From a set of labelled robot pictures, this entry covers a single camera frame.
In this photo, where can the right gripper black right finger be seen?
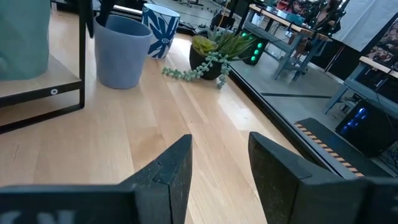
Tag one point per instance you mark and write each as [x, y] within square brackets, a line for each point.
[289, 189]

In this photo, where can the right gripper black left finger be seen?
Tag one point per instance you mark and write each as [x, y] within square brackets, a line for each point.
[168, 186]

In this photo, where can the teal green mug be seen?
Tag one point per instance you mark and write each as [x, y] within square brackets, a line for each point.
[25, 37]

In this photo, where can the black ramp hazard stripe edge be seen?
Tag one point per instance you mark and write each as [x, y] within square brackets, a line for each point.
[342, 146]

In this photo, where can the black computer blue lights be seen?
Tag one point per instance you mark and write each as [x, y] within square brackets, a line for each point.
[367, 130]

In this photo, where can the wooden desk grey legs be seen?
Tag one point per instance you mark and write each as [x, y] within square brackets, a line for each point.
[367, 90]
[289, 40]

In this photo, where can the succulent plant in dark pot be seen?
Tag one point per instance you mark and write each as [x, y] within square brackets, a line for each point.
[205, 62]

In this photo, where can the purple mug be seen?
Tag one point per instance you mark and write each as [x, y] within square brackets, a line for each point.
[121, 53]

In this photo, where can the black computer green lights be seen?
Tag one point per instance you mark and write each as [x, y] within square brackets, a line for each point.
[255, 49]

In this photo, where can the white mug blue floral print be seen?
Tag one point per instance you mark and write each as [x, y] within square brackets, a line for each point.
[161, 31]

